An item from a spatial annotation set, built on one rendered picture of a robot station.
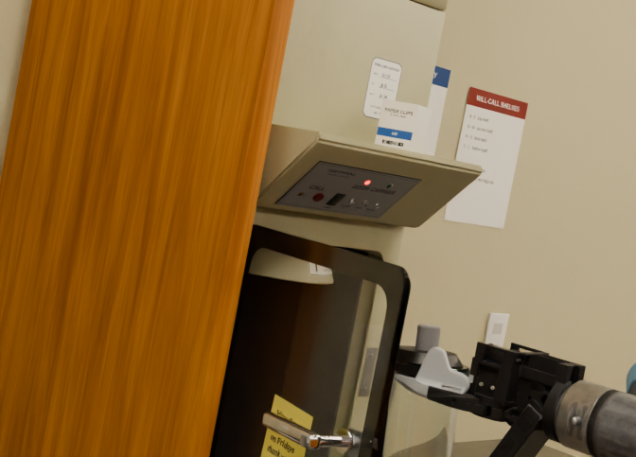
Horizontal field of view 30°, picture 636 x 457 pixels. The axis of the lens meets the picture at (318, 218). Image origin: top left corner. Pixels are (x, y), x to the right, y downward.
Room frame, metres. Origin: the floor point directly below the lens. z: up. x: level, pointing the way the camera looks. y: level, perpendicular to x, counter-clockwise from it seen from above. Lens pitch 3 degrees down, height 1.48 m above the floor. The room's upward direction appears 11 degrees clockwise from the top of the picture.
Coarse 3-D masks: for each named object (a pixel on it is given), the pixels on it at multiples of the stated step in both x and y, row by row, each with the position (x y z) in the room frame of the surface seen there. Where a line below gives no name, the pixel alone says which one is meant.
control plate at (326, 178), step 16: (304, 176) 1.40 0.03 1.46; (320, 176) 1.41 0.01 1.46; (336, 176) 1.43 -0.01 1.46; (352, 176) 1.44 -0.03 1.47; (368, 176) 1.46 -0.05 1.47; (384, 176) 1.47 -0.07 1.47; (400, 176) 1.49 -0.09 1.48; (288, 192) 1.42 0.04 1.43; (320, 192) 1.45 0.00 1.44; (336, 192) 1.46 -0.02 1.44; (352, 192) 1.48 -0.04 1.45; (368, 192) 1.49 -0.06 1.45; (384, 192) 1.51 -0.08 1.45; (400, 192) 1.53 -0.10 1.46; (320, 208) 1.48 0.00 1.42; (336, 208) 1.50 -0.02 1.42; (352, 208) 1.51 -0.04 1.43; (368, 208) 1.53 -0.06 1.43; (384, 208) 1.55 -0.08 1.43
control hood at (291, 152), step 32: (288, 128) 1.38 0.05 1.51; (288, 160) 1.37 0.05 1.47; (320, 160) 1.38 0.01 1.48; (352, 160) 1.41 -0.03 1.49; (384, 160) 1.44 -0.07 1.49; (416, 160) 1.48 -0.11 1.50; (448, 160) 1.52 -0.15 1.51; (416, 192) 1.55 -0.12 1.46; (448, 192) 1.58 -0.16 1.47; (416, 224) 1.63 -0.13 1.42
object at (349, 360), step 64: (256, 256) 1.38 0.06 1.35; (320, 256) 1.29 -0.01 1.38; (256, 320) 1.36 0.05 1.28; (320, 320) 1.27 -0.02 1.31; (384, 320) 1.19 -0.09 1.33; (256, 384) 1.35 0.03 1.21; (320, 384) 1.25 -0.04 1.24; (384, 384) 1.17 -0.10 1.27; (256, 448) 1.33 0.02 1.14; (320, 448) 1.24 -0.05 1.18
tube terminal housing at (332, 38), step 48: (336, 0) 1.50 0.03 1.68; (384, 0) 1.56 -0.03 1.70; (288, 48) 1.45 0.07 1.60; (336, 48) 1.51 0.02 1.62; (384, 48) 1.58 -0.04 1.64; (432, 48) 1.64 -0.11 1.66; (288, 96) 1.46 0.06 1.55; (336, 96) 1.52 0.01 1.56; (336, 240) 1.56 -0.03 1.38; (384, 240) 1.63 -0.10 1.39
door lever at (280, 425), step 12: (264, 420) 1.24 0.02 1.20; (276, 420) 1.22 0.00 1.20; (288, 420) 1.22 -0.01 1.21; (276, 432) 1.22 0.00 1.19; (288, 432) 1.20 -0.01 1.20; (300, 432) 1.19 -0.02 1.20; (312, 432) 1.18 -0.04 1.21; (348, 432) 1.20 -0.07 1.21; (300, 444) 1.18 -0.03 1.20; (312, 444) 1.17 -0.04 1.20; (324, 444) 1.19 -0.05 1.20; (336, 444) 1.19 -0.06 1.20; (348, 444) 1.20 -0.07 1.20
